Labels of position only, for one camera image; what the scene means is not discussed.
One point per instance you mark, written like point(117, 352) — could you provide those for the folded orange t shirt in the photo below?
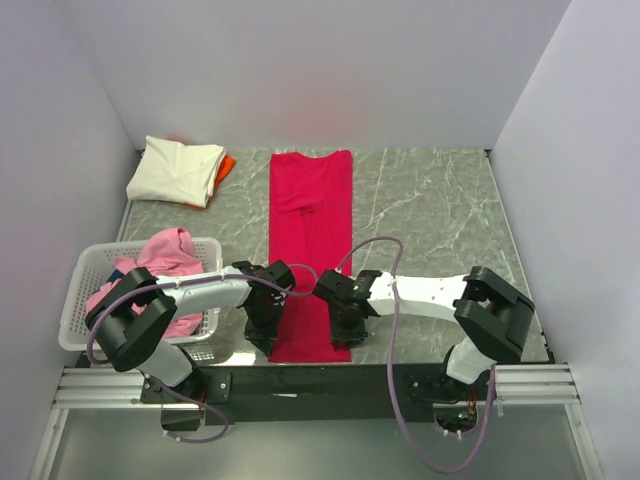
point(225, 167)

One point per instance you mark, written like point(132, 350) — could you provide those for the aluminium rail frame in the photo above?
point(514, 385)

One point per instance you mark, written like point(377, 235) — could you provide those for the white plastic basket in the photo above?
point(92, 270)

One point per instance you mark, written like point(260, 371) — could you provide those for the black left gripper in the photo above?
point(263, 338)

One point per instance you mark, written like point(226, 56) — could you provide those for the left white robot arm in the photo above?
point(127, 327)

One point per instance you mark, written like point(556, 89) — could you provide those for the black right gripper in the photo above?
point(340, 334)

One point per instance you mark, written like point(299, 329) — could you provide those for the folded cream t shirt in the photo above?
point(171, 171)

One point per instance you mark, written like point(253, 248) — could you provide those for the pink t shirt in basket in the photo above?
point(168, 253)

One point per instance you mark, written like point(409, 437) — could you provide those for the red t shirt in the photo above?
point(310, 228)

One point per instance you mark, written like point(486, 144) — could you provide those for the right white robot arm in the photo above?
point(494, 315)

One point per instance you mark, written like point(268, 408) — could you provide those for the black base beam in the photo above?
point(312, 392)

